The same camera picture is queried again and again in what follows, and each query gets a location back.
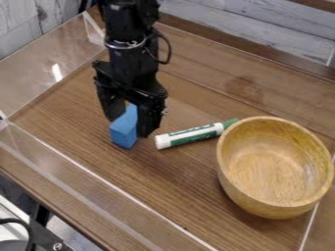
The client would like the green and white marker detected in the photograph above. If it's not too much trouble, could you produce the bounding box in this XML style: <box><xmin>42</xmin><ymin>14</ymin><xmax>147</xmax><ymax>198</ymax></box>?
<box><xmin>155</xmin><ymin>118</ymin><xmax>238</xmax><ymax>150</ymax></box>

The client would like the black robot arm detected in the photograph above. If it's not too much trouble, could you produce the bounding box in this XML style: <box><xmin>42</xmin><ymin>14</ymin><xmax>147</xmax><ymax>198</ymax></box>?
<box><xmin>94</xmin><ymin>0</ymin><xmax>170</xmax><ymax>137</ymax></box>

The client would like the clear acrylic tray wall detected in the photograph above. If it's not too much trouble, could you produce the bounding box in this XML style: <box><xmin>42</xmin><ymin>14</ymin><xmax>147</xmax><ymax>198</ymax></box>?
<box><xmin>0</xmin><ymin>17</ymin><xmax>335</xmax><ymax>251</ymax></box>

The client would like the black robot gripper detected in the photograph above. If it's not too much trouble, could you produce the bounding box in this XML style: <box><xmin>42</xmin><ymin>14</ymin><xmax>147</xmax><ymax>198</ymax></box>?
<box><xmin>91</xmin><ymin>42</ymin><xmax>170</xmax><ymax>138</ymax></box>

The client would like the blue rectangular block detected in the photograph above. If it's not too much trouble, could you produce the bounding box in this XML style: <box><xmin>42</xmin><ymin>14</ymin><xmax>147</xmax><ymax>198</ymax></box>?
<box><xmin>109</xmin><ymin>104</ymin><xmax>138</xmax><ymax>149</ymax></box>

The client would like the black equipment with cable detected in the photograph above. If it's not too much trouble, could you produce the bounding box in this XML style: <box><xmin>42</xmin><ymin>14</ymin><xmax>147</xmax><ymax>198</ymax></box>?
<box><xmin>0</xmin><ymin>218</ymin><xmax>75</xmax><ymax>251</ymax></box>

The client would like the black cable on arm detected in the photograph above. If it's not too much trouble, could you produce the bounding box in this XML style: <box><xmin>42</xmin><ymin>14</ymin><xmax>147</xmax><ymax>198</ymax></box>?
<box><xmin>143</xmin><ymin>27</ymin><xmax>173</xmax><ymax>66</ymax></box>

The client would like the brown wooden bowl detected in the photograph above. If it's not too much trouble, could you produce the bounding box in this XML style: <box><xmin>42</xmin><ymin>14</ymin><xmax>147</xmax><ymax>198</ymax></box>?
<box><xmin>217</xmin><ymin>116</ymin><xmax>335</xmax><ymax>220</ymax></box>

